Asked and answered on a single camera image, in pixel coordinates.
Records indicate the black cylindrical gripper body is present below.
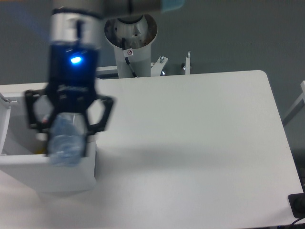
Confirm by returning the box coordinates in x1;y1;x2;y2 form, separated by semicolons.
45;42;99;115

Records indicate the black device at table edge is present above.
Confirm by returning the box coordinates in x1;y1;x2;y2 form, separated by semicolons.
288;193;305;218

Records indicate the white upright bracket post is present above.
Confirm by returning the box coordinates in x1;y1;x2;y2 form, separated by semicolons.
182;51;191;75

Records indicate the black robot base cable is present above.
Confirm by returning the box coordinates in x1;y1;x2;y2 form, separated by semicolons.
121;37;138;78

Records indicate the clear plastic water bottle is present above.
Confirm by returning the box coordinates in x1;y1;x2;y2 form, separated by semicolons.
47;113;86;167

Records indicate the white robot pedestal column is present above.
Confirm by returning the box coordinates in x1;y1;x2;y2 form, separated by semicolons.
104;14;158;79

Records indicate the white open trash can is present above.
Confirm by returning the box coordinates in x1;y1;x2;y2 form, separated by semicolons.
0;92;96;192

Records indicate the white metal base frame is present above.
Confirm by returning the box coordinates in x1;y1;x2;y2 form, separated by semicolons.
95;56;169;79

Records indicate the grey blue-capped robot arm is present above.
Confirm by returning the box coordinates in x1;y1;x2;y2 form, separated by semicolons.
24;0;184;157

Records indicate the yellow trash inside bin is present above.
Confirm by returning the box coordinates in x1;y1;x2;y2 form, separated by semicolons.
34;147;46;155

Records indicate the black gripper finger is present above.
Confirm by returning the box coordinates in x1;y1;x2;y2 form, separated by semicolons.
81;94;117;158
24;88;58;157

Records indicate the white frame at right edge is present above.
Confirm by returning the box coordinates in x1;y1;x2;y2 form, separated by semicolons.
282;81;305;126

